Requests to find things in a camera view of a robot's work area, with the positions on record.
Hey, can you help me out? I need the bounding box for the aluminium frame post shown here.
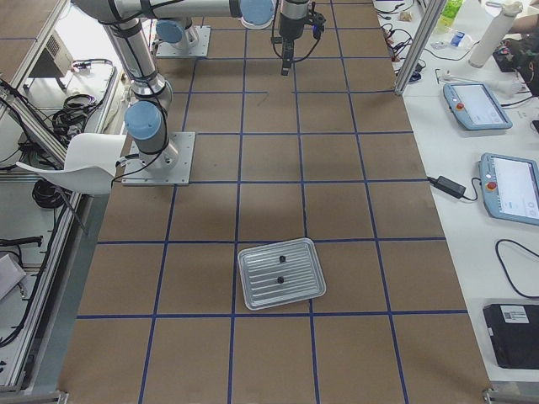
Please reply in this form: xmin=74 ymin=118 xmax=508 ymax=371
xmin=394 ymin=0 xmax=446 ymax=95

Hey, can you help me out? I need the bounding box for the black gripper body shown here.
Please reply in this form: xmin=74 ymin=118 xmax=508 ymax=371
xmin=271 ymin=0 xmax=306 ymax=44

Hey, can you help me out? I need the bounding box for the silver ribbed metal tray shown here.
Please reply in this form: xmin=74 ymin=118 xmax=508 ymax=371
xmin=237 ymin=237 xmax=327 ymax=311

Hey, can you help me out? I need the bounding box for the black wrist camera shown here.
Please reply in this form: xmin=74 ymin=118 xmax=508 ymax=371
xmin=308 ymin=10 xmax=326 ymax=40

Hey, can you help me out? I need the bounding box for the blue teach pendant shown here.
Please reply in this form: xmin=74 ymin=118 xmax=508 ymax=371
xmin=478 ymin=153 xmax=538 ymax=226
xmin=443 ymin=82 xmax=513 ymax=131

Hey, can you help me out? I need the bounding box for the black box with label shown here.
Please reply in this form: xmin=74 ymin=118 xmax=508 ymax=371
xmin=483 ymin=304 xmax=538 ymax=370

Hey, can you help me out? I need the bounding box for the black power adapter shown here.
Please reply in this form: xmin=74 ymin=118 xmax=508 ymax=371
xmin=427 ymin=176 xmax=466 ymax=199

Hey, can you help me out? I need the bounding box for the green plastic bottle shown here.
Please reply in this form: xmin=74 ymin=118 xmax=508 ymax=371
xmin=435 ymin=0 xmax=464 ymax=34

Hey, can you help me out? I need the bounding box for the far blue teach pendant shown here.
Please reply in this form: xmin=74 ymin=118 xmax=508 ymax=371
xmin=443 ymin=82 xmax=513 ymax=131

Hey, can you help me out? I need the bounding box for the black cable loop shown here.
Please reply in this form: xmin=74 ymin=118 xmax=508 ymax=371
xmin=495 ymin=239 xmax=539 ymax=300

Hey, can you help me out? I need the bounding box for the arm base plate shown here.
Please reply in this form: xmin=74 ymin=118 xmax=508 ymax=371
xmin=120 ymin=132 xmax=195 ymax=186
xmin=155 ymin=25 xmax=211 ymax=58

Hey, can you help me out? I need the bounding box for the white cylindrical bottle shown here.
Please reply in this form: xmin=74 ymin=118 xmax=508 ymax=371
xmin=468 ymin=1 xmax=523 ymax=68

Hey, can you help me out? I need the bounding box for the near blue teach pendant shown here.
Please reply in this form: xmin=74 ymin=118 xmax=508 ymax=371
xmin=478 ymin=153 xmax=538 ymax=226

